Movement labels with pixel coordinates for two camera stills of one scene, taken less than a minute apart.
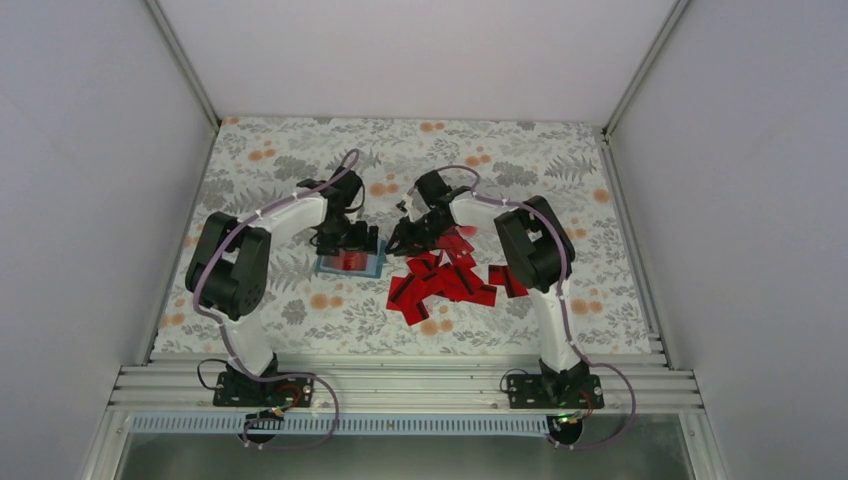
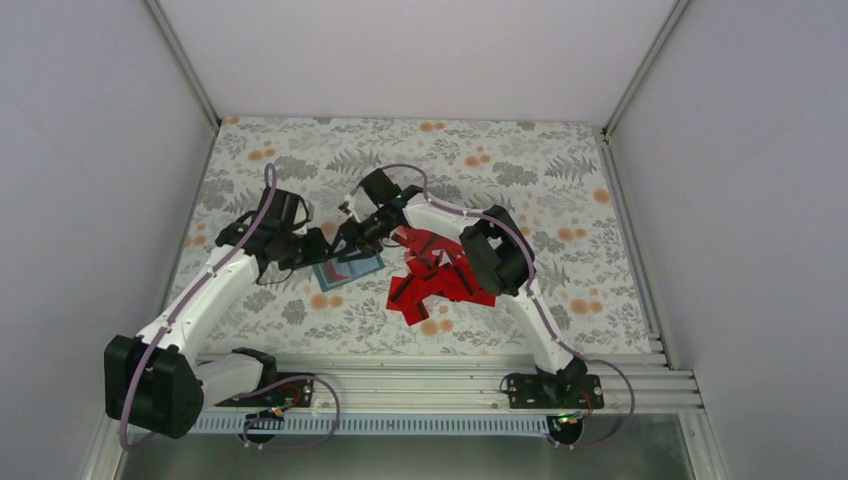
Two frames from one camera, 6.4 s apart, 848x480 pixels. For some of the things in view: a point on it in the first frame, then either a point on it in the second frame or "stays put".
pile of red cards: x=447 y=273 stays put
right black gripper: x=408 y=241 -> x=354 y=238
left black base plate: x=235 y=390 stays put
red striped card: x=349 y=261 -> x=331 y=274
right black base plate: x=555 y=391 stays put
